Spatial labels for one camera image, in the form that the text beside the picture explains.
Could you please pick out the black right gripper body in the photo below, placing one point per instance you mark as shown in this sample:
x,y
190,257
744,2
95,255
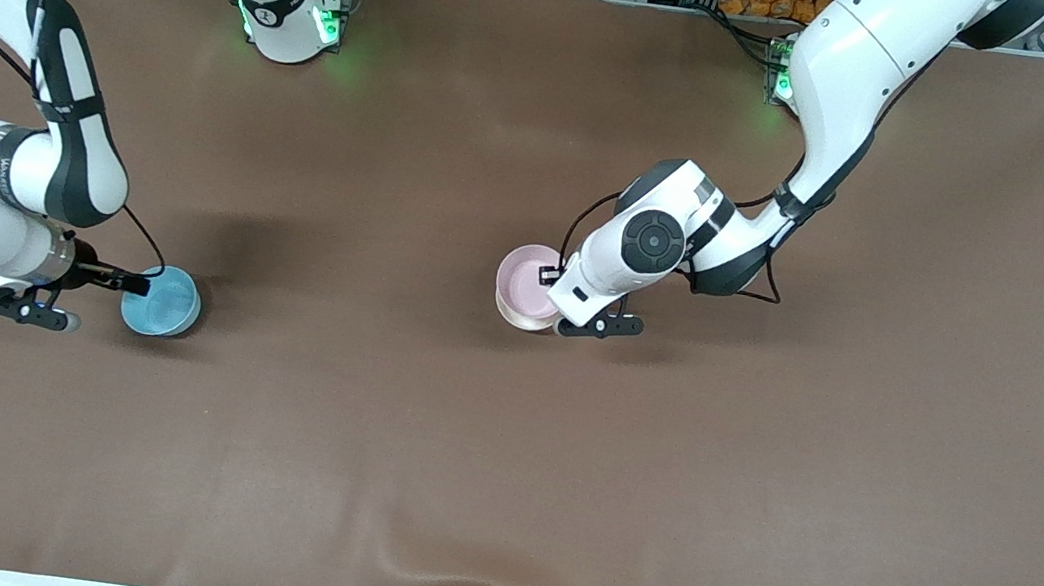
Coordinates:
x,y
88,273

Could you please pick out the pink bowl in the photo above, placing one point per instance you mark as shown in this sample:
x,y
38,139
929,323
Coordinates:
x,y
524,278

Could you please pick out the blue bowl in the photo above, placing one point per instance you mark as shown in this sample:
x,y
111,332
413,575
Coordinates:
x,y
167,307

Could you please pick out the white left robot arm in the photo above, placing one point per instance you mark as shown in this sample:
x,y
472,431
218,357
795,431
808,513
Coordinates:
x,y
855,65

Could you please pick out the white bowl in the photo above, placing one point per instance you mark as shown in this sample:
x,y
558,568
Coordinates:
x,y
518,322

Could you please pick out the brown table mat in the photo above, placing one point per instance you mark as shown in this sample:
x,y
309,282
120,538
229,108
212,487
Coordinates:
x,y
497,481

